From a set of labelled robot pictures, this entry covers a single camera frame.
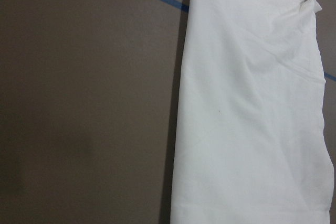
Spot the white long-sleeve printed shirt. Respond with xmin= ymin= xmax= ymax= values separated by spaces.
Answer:
xmin=170 ymin=0 xmax=334 ymax=223

